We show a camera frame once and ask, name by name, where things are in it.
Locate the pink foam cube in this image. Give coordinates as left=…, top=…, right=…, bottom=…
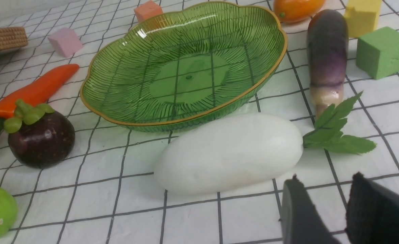
left=48, top=27, right=83, bottom=58

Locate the purple eggplant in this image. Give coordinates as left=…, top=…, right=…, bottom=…
left=306, top=9, right=349, bottom=117

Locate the orange foam cube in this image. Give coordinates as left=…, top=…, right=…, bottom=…
left=134, top=0, right=163, bottom=23

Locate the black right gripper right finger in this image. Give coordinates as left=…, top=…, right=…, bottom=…
left=345, top=172, right=399, bottom=244

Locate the woven wicker basket lid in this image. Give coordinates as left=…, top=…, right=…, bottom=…
left=0, top=27, right=28, bottom=51

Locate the orange carrot with leaves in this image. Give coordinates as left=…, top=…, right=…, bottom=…
left=0, top=64, right=80, bottom=132

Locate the green foam cube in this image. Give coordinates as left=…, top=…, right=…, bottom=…
left=356, top=26, right=399, bottom=79

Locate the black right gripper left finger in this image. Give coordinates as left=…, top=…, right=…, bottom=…
left=280, top=175, right=340, bottom=244

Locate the white radish with leaves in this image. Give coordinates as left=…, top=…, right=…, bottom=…
left=154, top=93, right=377, bottom=195

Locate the green glass leaf plate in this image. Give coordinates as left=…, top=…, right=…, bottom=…
left=80, top=1, right=288, bottom=132

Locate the dark purple mangosteen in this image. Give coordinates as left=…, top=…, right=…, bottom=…
left=4, top=99, right=75, bottom=169

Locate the orange mango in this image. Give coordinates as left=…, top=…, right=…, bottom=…
left=273, top=0, right=325, bottom=23

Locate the white black grid tablecloth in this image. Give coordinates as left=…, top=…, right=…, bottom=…
left=0, top=0, right=399, bottom=244

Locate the yellow foam cube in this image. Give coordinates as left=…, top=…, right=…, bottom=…
left=344, top=0, right=382, bottom=38

